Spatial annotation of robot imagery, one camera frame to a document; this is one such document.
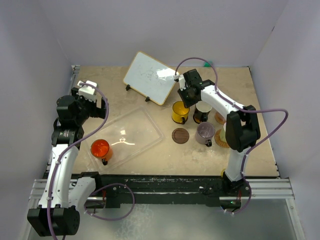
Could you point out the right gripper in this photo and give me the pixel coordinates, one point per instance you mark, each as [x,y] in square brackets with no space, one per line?
[187,103]

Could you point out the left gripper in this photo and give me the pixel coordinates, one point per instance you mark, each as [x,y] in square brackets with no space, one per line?
[97,112]

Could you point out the white cup black handle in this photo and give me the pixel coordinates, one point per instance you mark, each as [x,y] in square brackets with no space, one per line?
[201,112]

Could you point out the yellow transparent cup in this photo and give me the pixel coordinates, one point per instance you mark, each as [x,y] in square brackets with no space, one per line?
[180,113]

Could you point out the tan cork coaster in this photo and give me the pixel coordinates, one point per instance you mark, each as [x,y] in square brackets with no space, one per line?
[219,118]

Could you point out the purple cup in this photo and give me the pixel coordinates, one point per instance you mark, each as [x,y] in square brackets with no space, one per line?
[204,134]

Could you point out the orange transparent cup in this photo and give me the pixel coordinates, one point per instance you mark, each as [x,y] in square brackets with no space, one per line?
[102,150]

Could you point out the woven rattan coaster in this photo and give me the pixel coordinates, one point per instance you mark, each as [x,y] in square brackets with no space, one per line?
[218,140]

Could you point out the pale yellow cup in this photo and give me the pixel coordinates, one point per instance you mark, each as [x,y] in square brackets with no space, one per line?
[223,134]

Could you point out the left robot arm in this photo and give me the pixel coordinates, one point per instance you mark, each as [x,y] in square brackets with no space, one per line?
[58,211]

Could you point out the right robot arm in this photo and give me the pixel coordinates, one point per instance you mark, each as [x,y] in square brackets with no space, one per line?
[242,128]

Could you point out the dark brown ringed coaster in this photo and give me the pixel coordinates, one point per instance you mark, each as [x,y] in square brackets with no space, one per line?
[180,135]

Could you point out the small whiteboard on stand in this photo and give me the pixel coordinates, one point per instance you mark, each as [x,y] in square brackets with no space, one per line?
[150,77]

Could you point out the clear plastic tray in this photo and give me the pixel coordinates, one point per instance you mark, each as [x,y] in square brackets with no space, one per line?
[128,135]

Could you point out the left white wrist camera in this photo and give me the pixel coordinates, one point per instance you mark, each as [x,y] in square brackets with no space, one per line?
[86,91]

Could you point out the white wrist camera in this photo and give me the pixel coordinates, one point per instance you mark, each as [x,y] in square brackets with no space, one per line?
[86,91]
[181,80]

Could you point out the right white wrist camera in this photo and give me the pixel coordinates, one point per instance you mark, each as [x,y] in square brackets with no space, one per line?
[181,80]

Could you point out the green object at wall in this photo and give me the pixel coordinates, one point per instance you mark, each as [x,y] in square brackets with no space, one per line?
[208,64]

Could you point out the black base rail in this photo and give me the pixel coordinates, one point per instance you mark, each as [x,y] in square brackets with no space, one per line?
[211,191]

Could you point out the aluminium frame rail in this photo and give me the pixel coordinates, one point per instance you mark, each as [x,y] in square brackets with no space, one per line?
[267,188]

